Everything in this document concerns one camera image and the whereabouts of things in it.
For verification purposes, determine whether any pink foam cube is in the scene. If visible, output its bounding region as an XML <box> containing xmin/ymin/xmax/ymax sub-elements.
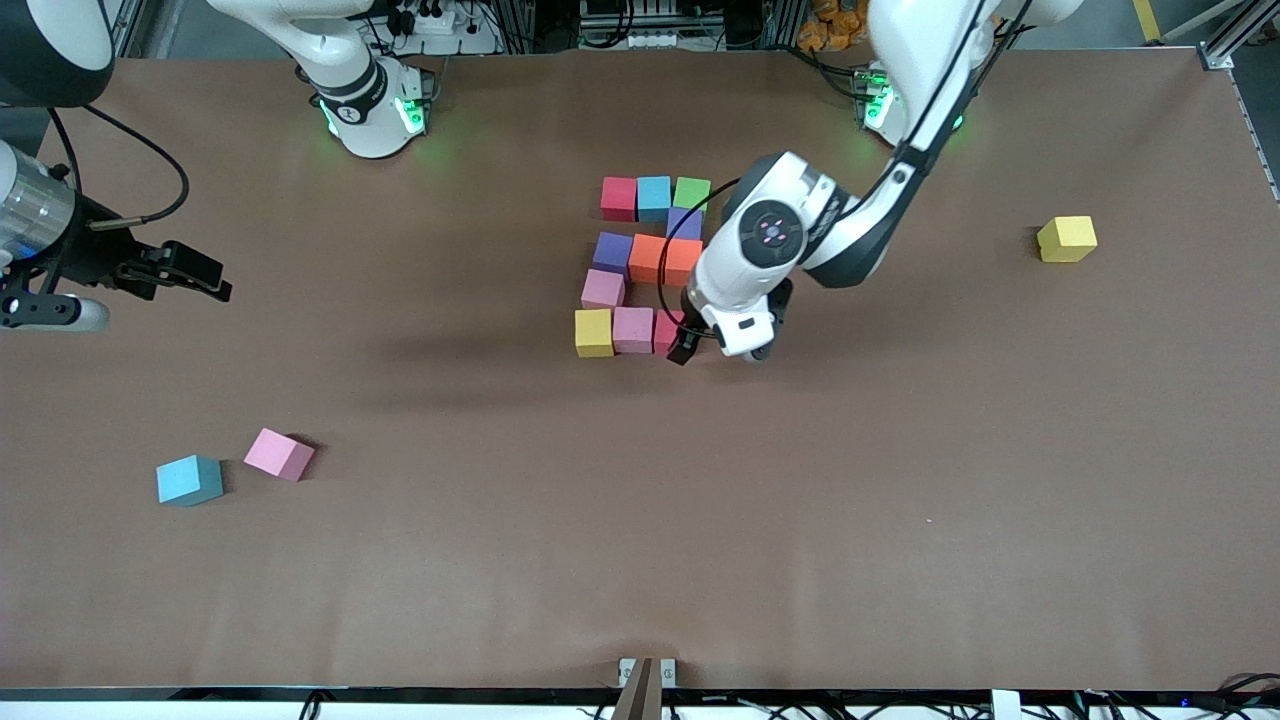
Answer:
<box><xmin>612</xmin><ymin>306</ymin><xmax>657</xmax><ymax>356</ymax></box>
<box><xmin>580</xmin><ymin>269</ymin><xmax>628</xmax><ymax>311</ymax></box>
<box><xmin>243</xmin><ymin>427</ymin><xmax>317</xmax><ymax>484</ymax></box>

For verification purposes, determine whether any bag of oranges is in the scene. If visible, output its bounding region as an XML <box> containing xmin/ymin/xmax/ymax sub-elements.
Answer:
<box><xmin>797</xmin><ymin>0</ymin><xmax>873</xmax><ymax>53</ymax></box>

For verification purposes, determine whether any orange foam cube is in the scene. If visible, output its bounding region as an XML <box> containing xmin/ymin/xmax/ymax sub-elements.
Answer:
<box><xmin>628</xmin><ymin>234</ymin><xmax>669</xmax><ymax>286</ymax></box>
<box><xmin>664</xmin><ymin>238</ymin><xmax>704</xmax><ymax>290</ymax></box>

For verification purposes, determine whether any grey metal bracket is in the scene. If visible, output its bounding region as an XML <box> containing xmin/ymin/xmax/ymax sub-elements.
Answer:
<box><xmin>618</xmin><ymin>657</ymin><xmax>678</xmax><ymax>720</ymax></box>

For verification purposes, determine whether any brown table cover sheet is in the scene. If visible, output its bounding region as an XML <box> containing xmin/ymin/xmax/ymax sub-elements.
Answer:
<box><xmin>0</xmin><ymin>48</ymin><xmax>1280</xmax><ymax>691</ymax></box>

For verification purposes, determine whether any yellow foam cube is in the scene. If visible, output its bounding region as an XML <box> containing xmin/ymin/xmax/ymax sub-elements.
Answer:
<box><xmin>573</xmin><ymin>308</ymin><xmax>617</xmax><ymax>360</ymax></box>
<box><xmin>1036</xmin><ymin>215</ymin><xmax>1099</xmax><ymax>264</ymax></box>

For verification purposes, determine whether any aluminium frame profile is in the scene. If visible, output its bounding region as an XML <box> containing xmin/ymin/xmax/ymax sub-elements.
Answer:
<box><xmin>1197</xmin><ymin>0</ymin><xmax>1280</xmax><ymax>71</ymax></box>
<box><xmin>105</xmin><ymin>0</ymin><xmax>146</xmax><ymax>59</ymax></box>

